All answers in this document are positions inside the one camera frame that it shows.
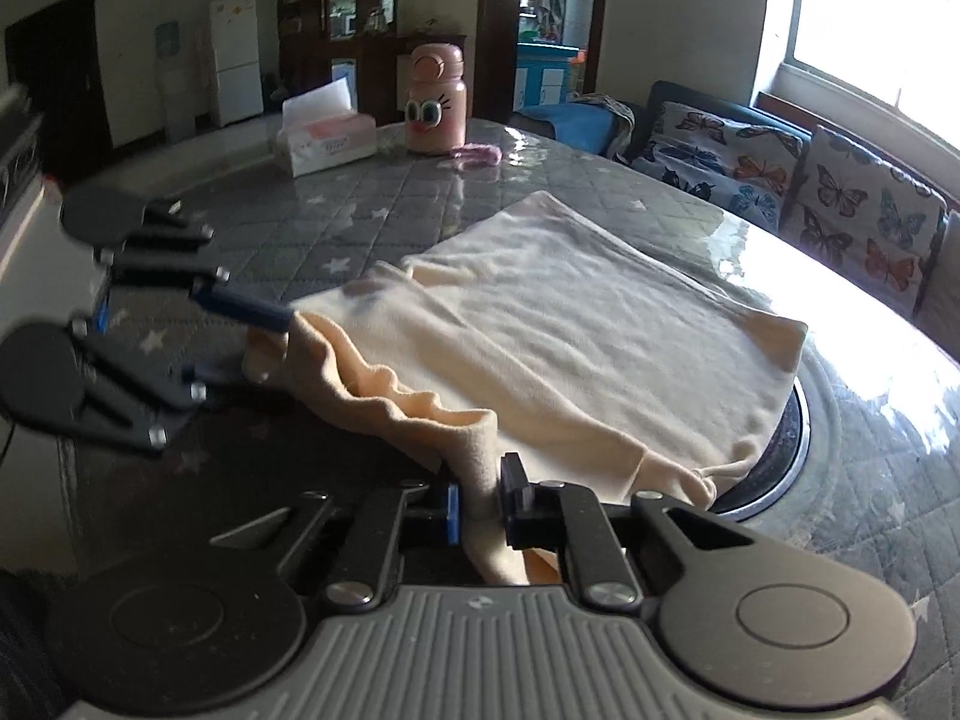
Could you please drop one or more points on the round black cooktop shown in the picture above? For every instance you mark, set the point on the round black cooktop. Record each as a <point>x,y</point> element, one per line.
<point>784,450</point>

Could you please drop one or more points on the dark door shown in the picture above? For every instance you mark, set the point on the dark door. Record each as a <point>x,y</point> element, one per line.
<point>60,90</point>

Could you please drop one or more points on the grey patterned cloth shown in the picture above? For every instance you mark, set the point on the grey patterned cloth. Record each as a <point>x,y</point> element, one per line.
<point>619,120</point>

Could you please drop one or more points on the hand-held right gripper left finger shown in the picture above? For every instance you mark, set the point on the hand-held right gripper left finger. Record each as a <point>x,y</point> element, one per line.
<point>452,514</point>

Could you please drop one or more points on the blue blanket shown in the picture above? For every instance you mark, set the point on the blue blanket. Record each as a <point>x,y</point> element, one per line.
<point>559,127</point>

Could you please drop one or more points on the dark wooden door frame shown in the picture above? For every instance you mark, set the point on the dark wooden door frame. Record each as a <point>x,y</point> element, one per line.
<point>495,30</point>

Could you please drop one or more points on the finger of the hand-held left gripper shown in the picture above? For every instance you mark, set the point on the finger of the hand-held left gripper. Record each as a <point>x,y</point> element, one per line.
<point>247,310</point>
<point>142,397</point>

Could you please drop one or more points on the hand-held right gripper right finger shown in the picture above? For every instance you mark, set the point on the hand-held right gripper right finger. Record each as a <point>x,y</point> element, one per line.
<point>517,502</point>

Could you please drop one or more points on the grey quilted star tablecloth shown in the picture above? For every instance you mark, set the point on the grey quilted star tablecloth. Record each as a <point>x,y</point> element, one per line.
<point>300,240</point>

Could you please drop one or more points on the cream garment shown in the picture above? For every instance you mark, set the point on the cream garment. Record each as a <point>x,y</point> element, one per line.
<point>562,330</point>

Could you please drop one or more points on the blue sofa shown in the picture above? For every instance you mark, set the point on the blue sofa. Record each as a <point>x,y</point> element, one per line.
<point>652,101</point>

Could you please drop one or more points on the blue cabinet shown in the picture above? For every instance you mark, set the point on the blue cabinet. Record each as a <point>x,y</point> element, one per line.
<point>544,79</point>

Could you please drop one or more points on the window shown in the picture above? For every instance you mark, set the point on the window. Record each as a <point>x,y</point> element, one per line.
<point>862,0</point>

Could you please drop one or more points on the pink hair scrunchie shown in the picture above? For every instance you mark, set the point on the pink hair scrunchie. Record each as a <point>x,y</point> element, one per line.
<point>476,154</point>

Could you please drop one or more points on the white fridge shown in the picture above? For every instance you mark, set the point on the white fridge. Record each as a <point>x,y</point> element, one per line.
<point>236,60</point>

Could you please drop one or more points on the dark wooden cabinet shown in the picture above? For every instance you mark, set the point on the dark wooden cabinet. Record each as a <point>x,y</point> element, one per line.
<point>375,67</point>

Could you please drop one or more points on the tissue pack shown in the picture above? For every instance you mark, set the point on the tissue pack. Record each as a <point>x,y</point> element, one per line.
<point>322,139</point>

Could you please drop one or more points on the pink cartoon face bottle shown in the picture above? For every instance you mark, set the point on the pink cartoon face bottle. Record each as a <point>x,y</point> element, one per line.
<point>435,105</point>

